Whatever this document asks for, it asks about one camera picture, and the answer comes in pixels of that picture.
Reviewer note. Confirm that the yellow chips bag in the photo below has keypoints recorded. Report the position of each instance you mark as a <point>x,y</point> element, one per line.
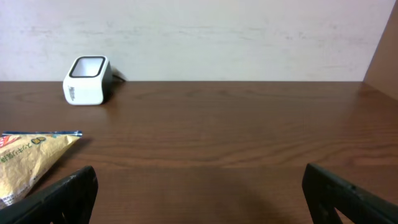
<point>26,157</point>

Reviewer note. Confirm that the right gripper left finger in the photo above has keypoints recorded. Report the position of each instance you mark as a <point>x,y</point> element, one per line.
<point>69,200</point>

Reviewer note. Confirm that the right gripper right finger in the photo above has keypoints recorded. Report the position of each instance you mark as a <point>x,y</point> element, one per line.
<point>327,194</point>

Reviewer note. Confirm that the white barcode scanner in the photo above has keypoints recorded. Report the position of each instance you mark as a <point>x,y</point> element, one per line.
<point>88,81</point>

